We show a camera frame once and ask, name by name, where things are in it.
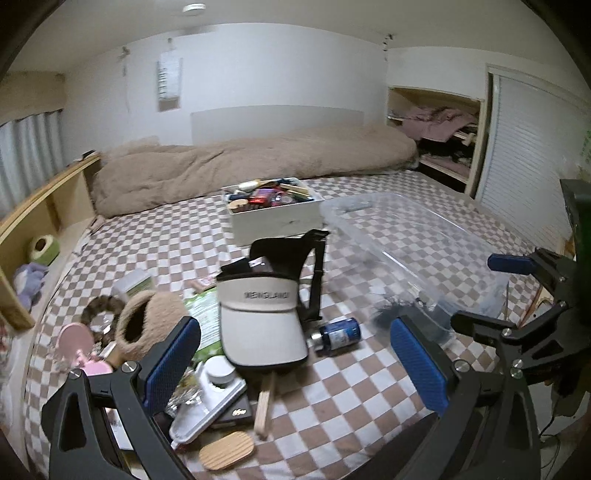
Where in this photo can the white and green box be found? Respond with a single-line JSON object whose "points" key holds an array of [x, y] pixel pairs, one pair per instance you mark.
{"points": [[131, 284]]}

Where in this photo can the white round jar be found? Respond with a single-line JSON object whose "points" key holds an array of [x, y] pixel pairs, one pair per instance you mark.
{"points": [[219, 371]]}

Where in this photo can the green packet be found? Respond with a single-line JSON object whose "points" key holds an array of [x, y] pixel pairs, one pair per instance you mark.
{"points": [[205, 318]]}

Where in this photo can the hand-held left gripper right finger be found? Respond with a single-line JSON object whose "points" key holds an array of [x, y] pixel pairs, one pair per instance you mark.
{"points": [[418, 360]]}

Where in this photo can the dark flat box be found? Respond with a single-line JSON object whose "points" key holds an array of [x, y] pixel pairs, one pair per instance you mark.
{"points": [[239, 413]]}

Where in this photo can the leopard print scrunchie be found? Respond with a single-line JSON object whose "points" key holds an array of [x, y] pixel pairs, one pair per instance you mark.
{"points": [[99, 307]]}

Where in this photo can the silver foil packets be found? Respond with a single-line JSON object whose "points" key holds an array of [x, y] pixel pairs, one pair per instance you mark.
{"points": [[189, 392]]}

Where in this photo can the pink packet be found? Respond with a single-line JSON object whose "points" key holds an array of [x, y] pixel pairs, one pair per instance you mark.
{"points": [[203, 281]]}

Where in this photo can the wooden stick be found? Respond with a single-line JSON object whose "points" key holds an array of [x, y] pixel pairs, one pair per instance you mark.
{"points": [[264, 406]]}

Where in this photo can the wooden bedside shelf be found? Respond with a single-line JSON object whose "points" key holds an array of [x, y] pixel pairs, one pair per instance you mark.
{"points": [[46, 198]]}

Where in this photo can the hanging wall organizer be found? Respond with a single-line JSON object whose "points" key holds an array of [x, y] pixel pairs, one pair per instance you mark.
{"points": [[167, 78]]}

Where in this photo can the oval wooden lid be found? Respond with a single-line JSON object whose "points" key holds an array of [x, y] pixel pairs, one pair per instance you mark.
{"points": [[227, 451]]}

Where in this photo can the wooden closet shelf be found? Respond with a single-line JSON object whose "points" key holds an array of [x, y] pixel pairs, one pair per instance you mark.
{"points": [[478, 138]]}

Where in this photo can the black bag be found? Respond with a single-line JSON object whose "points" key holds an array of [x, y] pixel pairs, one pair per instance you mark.
{"points": [[281, 249]]}

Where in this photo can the green roll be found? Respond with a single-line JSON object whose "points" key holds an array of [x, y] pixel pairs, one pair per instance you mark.
{"points": [[41, 247]]}

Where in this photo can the grey curtain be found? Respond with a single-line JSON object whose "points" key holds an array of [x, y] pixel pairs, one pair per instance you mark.
{"points": [[27, 152]]}

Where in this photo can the white storage box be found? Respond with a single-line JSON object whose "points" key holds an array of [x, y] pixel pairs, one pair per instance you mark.
{"points": [[272, 224]]}

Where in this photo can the pink clothes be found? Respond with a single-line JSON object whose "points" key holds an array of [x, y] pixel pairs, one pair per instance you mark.
{"points": [[434, 122]]}

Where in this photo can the pink hand mirror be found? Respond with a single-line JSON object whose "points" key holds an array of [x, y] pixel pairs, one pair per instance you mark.
{"points": [[76, 339]]}

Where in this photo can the ceiling light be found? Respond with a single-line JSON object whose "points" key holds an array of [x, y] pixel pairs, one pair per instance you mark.
{"points": [[194, 8]]}

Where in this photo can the white louvered door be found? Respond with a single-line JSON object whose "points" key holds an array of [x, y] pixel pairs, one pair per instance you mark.
{"points": [[531, 152]]}

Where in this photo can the white plastic tray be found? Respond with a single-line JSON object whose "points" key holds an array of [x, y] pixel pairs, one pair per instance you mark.
{"points": [[207, 408]]}

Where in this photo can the brown fuzzy slipper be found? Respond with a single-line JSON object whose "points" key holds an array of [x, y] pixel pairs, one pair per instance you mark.
{"points": [[147, 318]]}

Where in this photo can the purple plush toy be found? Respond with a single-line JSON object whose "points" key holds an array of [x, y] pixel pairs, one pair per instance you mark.
{"points": [[27, 281]]}

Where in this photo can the white headboard panel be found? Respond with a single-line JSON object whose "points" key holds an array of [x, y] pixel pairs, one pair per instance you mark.
{"points": [[277, 124]]}

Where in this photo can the beige fluffy blanket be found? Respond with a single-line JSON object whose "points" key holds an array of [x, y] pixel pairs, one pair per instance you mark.
{"points": [[231, 161]]}

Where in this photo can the pile of assorted cosmetics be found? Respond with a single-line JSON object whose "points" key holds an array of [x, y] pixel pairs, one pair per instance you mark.
{"points": [[268, 194]]}

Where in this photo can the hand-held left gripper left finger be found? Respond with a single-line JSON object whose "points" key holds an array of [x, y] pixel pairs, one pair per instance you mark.
{"points": [[173, 360]]}

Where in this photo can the blue bottle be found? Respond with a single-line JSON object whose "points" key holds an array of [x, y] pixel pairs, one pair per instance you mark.
{"points": [[339, 334]]}

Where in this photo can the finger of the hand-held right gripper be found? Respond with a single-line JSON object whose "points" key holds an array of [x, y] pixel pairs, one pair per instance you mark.
{"points": [[480, 323], [508, 263]]}

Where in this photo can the black feather piece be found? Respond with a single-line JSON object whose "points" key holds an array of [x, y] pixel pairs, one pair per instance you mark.
{"points": [[388, 314]]}

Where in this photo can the dark clothes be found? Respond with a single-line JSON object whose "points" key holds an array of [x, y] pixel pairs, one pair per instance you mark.
{"points": [[443, 150]]}

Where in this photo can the clear plastic container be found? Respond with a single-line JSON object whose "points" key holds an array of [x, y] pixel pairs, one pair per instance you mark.
{"points": [[415, 240]]}

